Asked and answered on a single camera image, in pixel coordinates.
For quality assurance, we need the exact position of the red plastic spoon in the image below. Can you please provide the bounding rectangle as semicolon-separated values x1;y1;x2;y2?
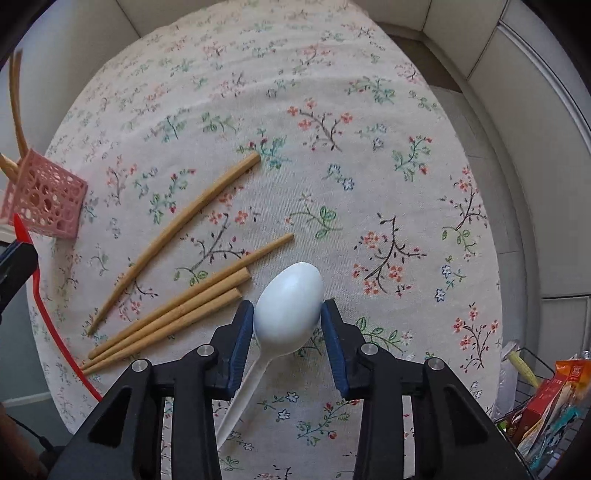
12;212;103;402

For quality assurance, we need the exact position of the white plastic spoon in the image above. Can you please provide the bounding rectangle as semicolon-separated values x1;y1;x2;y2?
216;261;325;450

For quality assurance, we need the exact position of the orange snack packet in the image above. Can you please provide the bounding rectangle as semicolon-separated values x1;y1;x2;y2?
512;360;585;444

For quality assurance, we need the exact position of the black cable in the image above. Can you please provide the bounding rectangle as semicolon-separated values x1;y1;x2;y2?
9;415;61;455

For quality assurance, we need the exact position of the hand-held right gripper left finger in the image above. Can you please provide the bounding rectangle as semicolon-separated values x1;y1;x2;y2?
46;300;256;480

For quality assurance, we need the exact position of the black wire basket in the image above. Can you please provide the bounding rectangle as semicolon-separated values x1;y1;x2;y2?
494;348;591;480

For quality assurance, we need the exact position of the floral tablecloth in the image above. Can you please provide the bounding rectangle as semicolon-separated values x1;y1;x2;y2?
25;0;506;480

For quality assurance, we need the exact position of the teal snack packet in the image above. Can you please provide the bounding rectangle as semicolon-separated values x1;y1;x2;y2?
531;401;583;468

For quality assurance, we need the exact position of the yellow corn cob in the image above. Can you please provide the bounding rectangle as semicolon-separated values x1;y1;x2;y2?
508;348;541;388

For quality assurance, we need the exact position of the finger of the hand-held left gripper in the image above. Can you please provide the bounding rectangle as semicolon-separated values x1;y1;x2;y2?
0;239;40;319

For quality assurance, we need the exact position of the pink perforated plastic basket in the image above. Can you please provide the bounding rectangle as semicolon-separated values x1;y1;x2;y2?
0;148;88;240

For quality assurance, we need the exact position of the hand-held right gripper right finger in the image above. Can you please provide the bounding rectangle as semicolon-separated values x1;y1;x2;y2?
320;298;532;480

